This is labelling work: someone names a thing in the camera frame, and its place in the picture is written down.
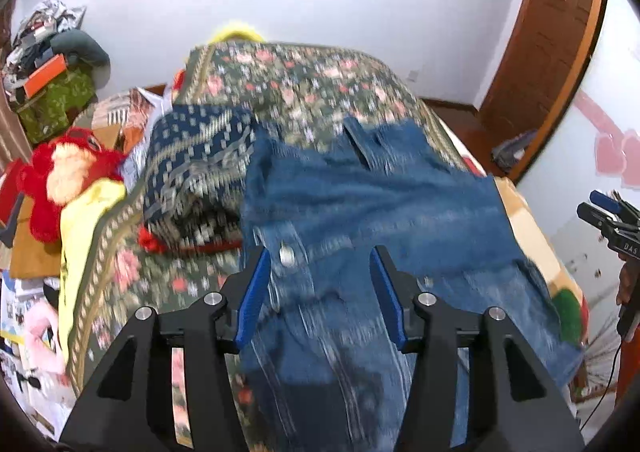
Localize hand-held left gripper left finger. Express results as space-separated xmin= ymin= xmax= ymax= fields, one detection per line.
xmin=59 ymin=246 xmax=273 ymax=452

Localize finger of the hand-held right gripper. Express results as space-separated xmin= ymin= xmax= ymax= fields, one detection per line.
xmin=576 ymin=202 xmax=632 ymax=247
xmin=589 ymin=189 xmax=640 ymax=229

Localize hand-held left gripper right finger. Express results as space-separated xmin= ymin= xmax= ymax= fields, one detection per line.
xmin=369 ymin=245 xmax=586 ymax=452

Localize blue denim jacket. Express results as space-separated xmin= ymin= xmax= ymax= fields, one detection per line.
xmin=239 ymin=117 xmax=586 ymax=452

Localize person's right hand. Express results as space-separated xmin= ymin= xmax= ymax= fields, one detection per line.
xmin=616 ymin=262 xmax=640 ymax=307

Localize pink heart decal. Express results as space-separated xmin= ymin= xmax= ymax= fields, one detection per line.
xmin=572 ymin=90 xmax=640 ymax=188

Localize grey shoes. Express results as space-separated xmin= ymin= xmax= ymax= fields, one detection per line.
xmin=492 ymin=129 xmax=538 ymax=169

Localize red cloth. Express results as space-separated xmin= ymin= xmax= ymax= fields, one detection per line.
xmin=137 ymin=227 xmax=243 ymax=254

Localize navy patterned cloth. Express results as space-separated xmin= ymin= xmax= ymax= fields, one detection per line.
xmin=142 ymin=105 xmax=256 ymax=245

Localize brown wooden door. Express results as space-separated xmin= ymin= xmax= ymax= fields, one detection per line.
xmin=477 ymin=0 xmax=603 ymax=135

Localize yellow cloth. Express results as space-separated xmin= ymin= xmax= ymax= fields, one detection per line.
xmin=57 ymin=179 xmax=128 ymax=358

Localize pink cloth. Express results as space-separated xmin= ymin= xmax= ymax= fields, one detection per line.
xmin=25 ymin=305 xmax=67 ymax=374

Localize green floral blanket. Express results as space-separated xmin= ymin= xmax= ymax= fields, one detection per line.
xmin=65 ymin=40 xmax=496 ymax=452

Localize striped paper bag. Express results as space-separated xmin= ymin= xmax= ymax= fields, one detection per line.
xmin=92 ymin=87 xmax=173 ymax=158

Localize brown cardboard box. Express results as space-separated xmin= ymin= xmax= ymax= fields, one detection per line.
xmin=10 ymin=192 xmax=63 ymax=280

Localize red plush toy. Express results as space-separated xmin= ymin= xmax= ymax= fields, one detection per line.
xmin=17 ymin=128 xmax=126 ymax=243

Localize green patterned cloth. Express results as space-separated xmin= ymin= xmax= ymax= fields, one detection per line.
xmin=15 ymin=67 xmax=97 ymax=145

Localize grey neck pillow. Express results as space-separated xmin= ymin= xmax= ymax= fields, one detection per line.
xmin=47 ymin=29 xmax=111 ymax=68

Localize orange box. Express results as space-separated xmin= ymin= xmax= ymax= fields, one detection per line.
xmin=24 ymin=54 xmax=68 ymax=97

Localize pile of mixed clutter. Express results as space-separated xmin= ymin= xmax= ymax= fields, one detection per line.
xmin=0 ymin=0 xmax=87 ymax=93

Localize thin black cable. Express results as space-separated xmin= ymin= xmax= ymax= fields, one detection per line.
xmin=577 ymin=332 xmax=623 ymax=433

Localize yellow ring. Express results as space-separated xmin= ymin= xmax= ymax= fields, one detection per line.
xmin=207 ymin=20 xmax=268 ymax=44

